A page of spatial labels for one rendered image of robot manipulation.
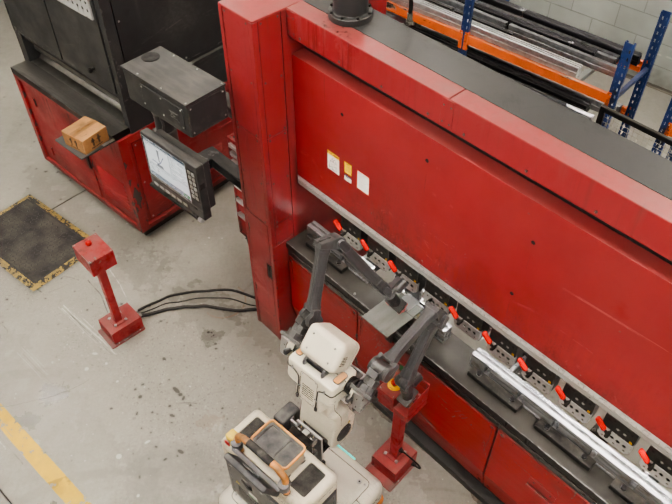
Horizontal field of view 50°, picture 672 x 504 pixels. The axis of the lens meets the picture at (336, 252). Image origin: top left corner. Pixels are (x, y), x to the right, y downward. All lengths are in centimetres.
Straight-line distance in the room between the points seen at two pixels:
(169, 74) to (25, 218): 271
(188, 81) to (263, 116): 39
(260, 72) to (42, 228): 296
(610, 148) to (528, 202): 35
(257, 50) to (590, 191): 160
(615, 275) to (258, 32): 180
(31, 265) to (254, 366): 189
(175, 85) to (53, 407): 225
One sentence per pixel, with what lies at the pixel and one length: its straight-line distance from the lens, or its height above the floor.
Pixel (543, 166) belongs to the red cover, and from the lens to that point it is 264.
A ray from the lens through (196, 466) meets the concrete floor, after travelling 440.
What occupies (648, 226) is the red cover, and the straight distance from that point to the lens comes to 252.
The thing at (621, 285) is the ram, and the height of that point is 193.
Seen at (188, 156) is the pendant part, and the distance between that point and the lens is 367.
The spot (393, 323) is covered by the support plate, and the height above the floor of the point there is 100.
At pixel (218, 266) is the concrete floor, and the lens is 529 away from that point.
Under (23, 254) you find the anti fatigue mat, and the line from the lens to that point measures 576.
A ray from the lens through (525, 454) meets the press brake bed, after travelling 363.
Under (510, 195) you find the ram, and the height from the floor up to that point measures 202.
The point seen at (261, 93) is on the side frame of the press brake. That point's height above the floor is 193.
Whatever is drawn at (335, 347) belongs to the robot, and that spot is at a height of 138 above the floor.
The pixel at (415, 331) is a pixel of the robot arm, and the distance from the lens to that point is 320.
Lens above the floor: 386
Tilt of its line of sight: 47 degrees down
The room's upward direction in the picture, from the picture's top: straight up
